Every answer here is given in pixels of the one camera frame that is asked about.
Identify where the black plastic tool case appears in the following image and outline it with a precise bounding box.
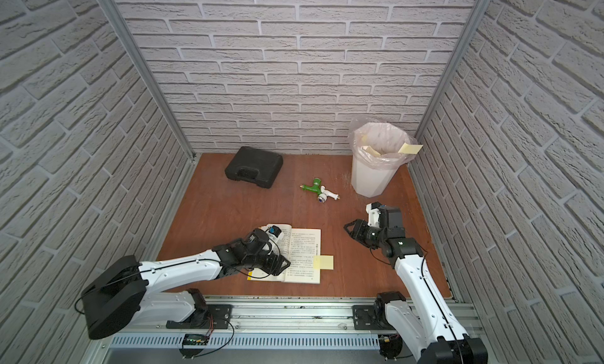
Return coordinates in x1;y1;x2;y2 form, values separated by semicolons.
225;146;283;189

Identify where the green white toy faucet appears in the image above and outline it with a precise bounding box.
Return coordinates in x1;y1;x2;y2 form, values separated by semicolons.
300;178;340;203

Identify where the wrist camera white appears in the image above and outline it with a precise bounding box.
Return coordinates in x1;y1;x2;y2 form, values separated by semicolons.
265;225;282;241
366;202;382;228

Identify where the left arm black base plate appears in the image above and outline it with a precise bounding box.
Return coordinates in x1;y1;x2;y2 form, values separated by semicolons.
166;304;233;330

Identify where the yellow sticky note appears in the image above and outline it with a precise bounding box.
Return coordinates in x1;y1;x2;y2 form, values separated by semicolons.
313;255;334;271

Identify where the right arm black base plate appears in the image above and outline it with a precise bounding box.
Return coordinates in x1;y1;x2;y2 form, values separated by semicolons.
352;305;393;331

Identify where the small controller board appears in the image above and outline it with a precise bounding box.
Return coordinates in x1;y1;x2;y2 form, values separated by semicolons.
378;334;403;360
181;333;210;352

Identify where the yellow children's book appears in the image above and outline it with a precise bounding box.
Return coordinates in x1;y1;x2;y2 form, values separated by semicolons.
247;224;321;285

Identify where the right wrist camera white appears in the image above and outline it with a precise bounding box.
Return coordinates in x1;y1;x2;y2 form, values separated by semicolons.
366;202;382;228

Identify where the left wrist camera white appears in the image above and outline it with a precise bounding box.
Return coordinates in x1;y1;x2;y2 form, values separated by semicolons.
265;225;282;241

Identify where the sticky note inside bin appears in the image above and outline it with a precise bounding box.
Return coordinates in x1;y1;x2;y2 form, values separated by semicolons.
362;145;382;157

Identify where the discarded sticky note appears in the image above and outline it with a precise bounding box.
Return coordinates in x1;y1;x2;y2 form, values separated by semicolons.
398;143;423;155

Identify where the white trash bin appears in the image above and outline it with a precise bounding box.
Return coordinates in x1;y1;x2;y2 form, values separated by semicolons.
350;122;416;198

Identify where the right small controller board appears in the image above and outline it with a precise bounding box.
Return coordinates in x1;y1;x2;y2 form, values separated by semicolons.
378;334;403;360

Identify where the left small controller board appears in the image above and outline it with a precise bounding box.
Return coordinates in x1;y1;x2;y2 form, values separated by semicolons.
181;333;210;352

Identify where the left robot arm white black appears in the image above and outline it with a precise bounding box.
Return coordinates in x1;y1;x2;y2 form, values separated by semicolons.
79;225;291;340

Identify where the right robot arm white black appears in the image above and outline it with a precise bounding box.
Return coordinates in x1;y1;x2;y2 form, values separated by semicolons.
344;202;489;363

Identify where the pink plastic bin liner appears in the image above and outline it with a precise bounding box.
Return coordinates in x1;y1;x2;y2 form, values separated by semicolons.
348;117;421;171

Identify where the aluminium frame rail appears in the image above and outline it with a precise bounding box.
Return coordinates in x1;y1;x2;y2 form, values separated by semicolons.
93;295;487;337

